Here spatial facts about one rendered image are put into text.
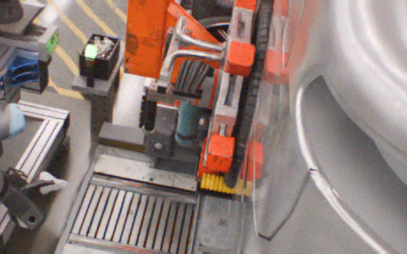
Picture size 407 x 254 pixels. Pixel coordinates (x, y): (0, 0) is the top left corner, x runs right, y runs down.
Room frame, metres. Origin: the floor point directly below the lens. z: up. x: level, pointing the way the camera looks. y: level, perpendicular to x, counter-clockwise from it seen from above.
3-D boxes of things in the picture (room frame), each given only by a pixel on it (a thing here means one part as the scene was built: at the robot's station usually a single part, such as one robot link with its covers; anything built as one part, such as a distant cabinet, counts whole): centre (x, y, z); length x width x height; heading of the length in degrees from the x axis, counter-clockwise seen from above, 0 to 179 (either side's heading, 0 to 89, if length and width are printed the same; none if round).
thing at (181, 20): (1.58, 0.08, 1.03); 0.19 x 0.18 x 0.11; 91
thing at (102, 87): (2.05, 0.55, 0.44); 0.43 x 0.17 x 0.03; 1
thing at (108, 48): (2.01, 0.55, 0.51); 0.20 x 0.14 x 0.13; 179
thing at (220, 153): (1.16, -0.06, 0.85); 0.09 x 0.08 x 0.07; 1
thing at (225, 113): (1.48, -0.05, 0.85); 0.54 x 0.07 x 0.54; 1
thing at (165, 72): (1.38, 0.07, 1.03); 0.19 x 0.18 x 0.11; 91
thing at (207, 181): (1.36, -0.15, 0.51); 0.29 x 0.06 x 0.06; 91
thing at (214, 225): (1.48, -0.22, 0.32); 0.40 x 0.30 x 0.28; 1
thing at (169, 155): (1.79, 0.05, 0.26); 0.42 x 0.18 x 0.35; 91
